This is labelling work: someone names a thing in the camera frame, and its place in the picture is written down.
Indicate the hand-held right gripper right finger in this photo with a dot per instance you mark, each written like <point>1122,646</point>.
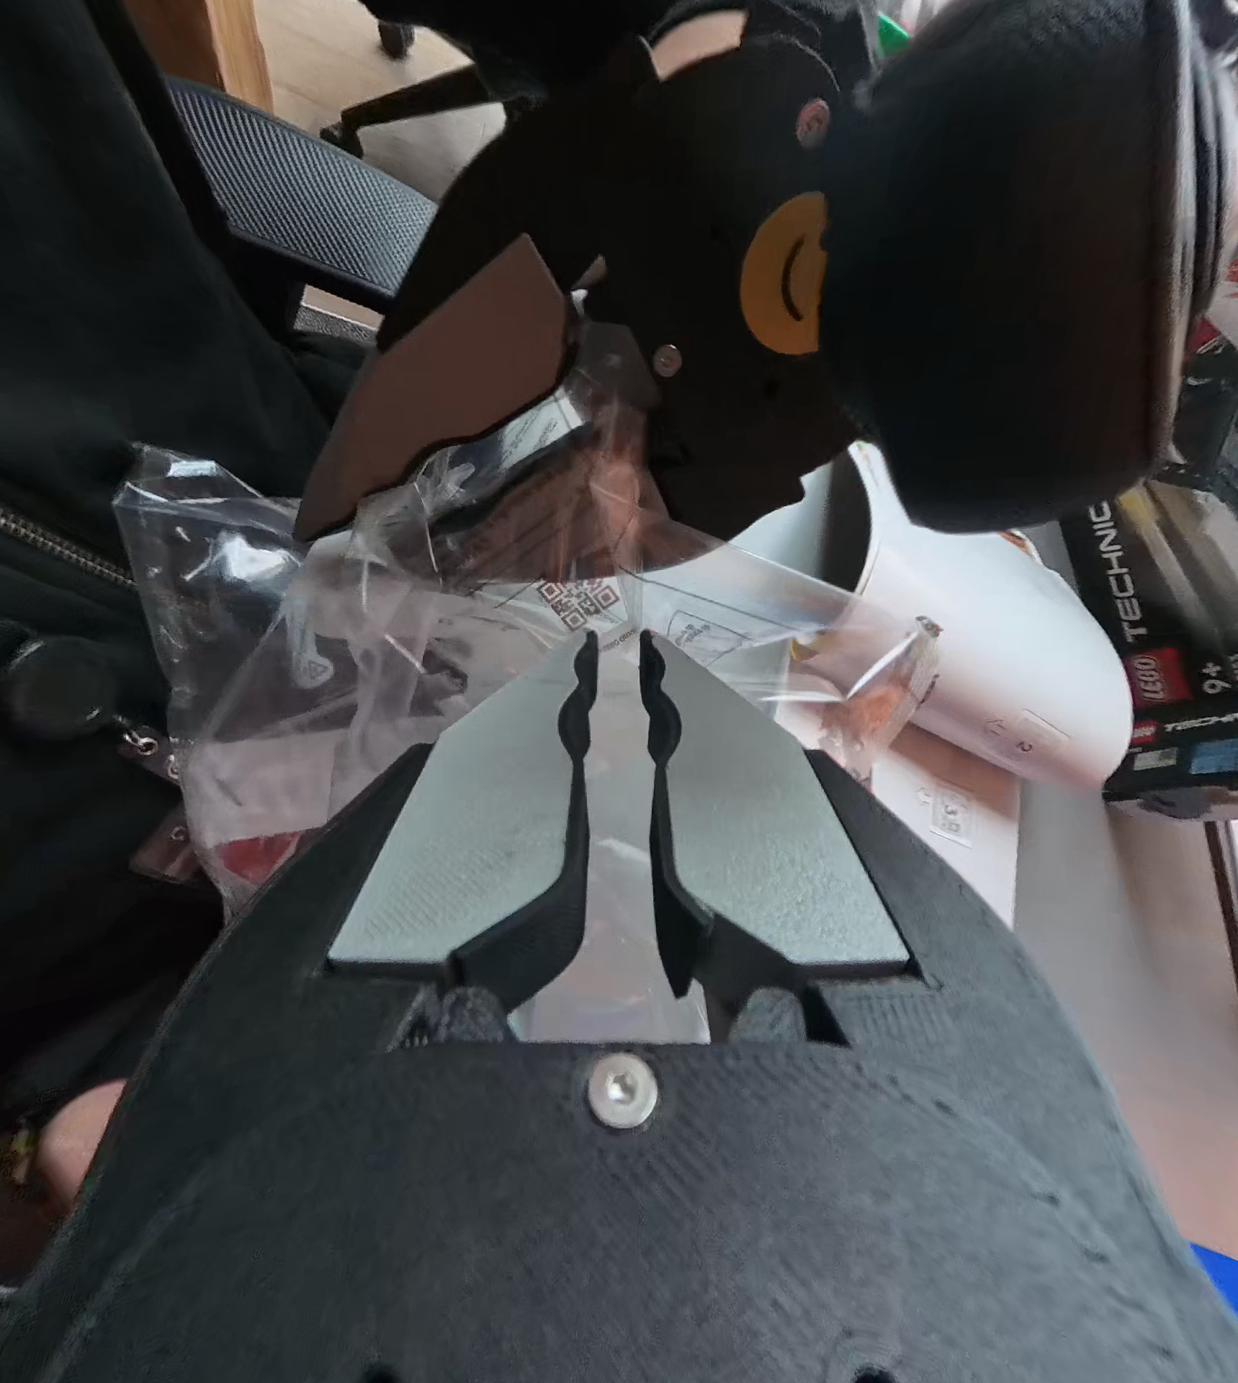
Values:
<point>771,853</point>

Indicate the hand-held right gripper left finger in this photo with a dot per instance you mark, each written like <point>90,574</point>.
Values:
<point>469,843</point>

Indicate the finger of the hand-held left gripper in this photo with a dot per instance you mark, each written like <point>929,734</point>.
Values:
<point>447,368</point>

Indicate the clear plastic bag of parts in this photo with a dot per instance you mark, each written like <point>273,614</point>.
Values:
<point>284,627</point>

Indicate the white instruction booklet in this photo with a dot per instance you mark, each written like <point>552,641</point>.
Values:
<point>1008,670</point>

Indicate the person's right hand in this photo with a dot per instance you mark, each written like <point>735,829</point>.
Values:
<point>78,1146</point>

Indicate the black mesh office chair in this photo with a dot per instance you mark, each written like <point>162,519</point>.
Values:
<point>306,183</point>

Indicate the black office chair base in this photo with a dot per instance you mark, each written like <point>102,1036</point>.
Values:
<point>414,97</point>

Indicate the black zip jacket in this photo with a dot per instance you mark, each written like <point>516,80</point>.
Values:
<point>57,325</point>

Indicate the black badge reel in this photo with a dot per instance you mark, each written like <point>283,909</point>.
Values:
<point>57,680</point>

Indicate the black toy car box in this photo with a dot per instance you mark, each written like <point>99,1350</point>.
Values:
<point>1203,605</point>

